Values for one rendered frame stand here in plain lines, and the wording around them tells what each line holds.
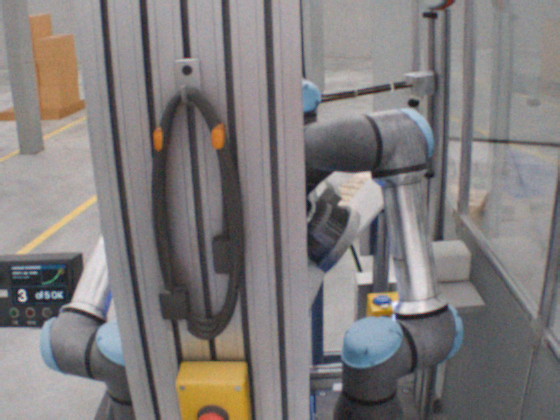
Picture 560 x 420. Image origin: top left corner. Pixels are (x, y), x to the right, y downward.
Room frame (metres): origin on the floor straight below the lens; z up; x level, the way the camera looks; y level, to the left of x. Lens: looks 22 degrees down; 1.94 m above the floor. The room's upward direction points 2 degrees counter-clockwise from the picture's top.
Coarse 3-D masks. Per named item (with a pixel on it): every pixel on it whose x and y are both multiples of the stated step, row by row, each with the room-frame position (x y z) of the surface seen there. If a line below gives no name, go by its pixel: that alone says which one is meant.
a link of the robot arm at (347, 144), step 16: (304, 128) 1.25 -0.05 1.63; (320, 128) 1.21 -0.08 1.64; (336, 128) 1.19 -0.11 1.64; (352, 128) 1.17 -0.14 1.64; (368, 128) 1.17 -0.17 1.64; (320, 144) 1.19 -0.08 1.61; (336, 144) 1.17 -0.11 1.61; (352, 144) 1.16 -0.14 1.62; (368, 144) 1.16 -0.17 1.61; (320, 160) 1.19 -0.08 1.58; (336, 160) 1.17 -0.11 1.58; (352, 160) 1.16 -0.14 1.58; (368, 160) 1.16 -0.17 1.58
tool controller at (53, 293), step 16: (0, 256) 1.53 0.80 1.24; (16, 256) 1.53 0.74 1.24; (32, 256) 1.52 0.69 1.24; (48, 256) 1.51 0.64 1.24; (64, 256) 1.50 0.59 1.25; (80, 256) 1.54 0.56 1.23; (0, 272) 1.46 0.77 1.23; (16, 272) 1.46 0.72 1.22; (32, 272) 1.46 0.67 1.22; (48, 272) 1.46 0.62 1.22; (64, 272) 1.46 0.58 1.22; (80, 272) 1.52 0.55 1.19; (0, 288) 1.44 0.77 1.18; (32, 288) 1.44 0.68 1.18; (48, 288) 1.45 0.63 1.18; (64, 288) 1.45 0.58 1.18; (0, 304) 1.43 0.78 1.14; (32, 304) 1.43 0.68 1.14; (48, 304) 1.43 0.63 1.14; (64, 304) 1.43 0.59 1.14; (0, 320) 1.42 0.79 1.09; (16, 320) 1.42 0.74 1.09; (32, 320) 1.42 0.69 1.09; (48, 320) 1.42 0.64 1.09
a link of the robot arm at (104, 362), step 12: (108, 324) 1.11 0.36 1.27; (96, 336) 1.07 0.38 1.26; (108, 336) 1.07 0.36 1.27; (96, 348) 1.06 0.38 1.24; (108, 348) 1.03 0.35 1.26; (120, 348) 1.03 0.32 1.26; (96, 360) 1.04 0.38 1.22; (108, 360) 1.03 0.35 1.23; (120, 360) 1.02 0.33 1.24; (96, 372) 1.04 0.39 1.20; (108, 372) 1.03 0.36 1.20; (120, 372) 1.02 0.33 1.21; (108, 384) 1.04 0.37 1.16; (120, 384) 1.03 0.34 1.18; (120, 396) 1.03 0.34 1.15
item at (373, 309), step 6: (372, 294) 1.56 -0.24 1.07; (378, 294) 1.55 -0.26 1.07; (384, 294) 1.55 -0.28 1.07; (390, 294) 1.55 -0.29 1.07; (396, 294) 1.55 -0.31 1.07; (372, 300) 1.52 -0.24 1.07; (390, 300) 1.51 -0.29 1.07; (396, 300) 1.51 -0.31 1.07; (372, 306) 1.49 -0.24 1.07; (378, 306) 1.49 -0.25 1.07; (390, 306) 1.48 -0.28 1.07; (372, 312) 1.47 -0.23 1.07; (378, 312) 1.46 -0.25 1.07; (384, 312) 1.47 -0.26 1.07; (390, 312) 1.47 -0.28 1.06
